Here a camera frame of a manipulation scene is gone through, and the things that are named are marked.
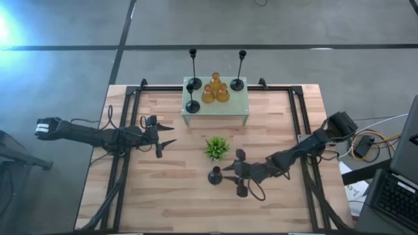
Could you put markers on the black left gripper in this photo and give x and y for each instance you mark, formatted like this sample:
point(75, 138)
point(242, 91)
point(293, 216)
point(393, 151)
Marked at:
point(151, 137)

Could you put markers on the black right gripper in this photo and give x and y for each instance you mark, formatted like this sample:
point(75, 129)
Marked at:
point(245, 173)

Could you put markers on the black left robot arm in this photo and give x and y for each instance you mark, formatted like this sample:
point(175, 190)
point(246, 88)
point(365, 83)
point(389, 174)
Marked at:
point(98, 137)

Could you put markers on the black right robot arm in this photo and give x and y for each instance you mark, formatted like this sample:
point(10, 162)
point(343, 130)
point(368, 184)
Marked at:
point(294, 153)

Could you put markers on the green potted plant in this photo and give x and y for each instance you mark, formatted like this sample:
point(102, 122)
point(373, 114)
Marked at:
point(216, 147)

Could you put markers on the green perforated metal shelf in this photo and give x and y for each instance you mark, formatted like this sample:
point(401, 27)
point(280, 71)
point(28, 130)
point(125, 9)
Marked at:
point(235, 104)

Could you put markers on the white papers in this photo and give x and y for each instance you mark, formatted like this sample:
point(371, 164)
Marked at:
point(354, 196)

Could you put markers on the black computer desk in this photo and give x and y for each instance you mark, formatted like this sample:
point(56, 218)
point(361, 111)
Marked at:
point(359, 176)

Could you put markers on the black power brick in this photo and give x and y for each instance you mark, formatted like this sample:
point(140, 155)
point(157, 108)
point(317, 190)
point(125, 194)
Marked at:
point(364, 147)

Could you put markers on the black keyboard tray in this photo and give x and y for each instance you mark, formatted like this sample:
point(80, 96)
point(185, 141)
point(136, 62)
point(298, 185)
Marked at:
point(369, 202)

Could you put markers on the black keyboard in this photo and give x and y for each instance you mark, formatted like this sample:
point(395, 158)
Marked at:
point(395, 202)

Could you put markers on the large computer monitor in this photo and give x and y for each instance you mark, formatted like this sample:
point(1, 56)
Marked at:
point(406, 147)

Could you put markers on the black aluminium table frame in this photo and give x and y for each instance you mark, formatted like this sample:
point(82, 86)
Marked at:
point(156, 88)

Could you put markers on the silver metal bracket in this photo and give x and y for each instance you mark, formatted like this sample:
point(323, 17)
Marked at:
point(302, 138)

